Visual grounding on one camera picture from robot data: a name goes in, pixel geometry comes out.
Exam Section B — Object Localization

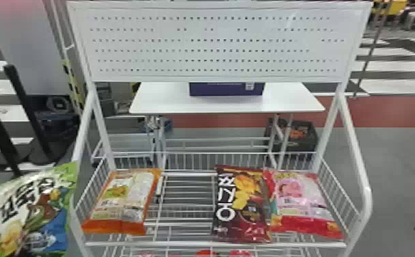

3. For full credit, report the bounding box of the white side table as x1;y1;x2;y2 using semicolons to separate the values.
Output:
128;81;327;170

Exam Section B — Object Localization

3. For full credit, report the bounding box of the blue box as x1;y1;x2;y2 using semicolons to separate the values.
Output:
189;82;266;97

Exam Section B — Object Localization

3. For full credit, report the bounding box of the dark red snack packet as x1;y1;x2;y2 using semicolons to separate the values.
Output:
211;164;277;245

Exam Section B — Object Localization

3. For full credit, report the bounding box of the black box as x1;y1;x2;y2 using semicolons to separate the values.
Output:
263;118;319;154

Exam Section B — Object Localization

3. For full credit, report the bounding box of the orange snack packet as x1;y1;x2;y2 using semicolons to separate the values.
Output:
81;168;163;237

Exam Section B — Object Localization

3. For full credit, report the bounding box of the pink and red snack packet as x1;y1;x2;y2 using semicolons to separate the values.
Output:
262;169;345;241

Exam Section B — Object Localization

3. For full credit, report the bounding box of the green snack packet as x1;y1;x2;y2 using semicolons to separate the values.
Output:
0;161;79;257

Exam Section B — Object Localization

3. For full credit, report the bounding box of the white wire rack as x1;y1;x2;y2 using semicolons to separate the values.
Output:
65;0;374;257

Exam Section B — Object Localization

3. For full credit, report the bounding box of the yellow and black striped post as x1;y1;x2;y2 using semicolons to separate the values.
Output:
62;60;87;116

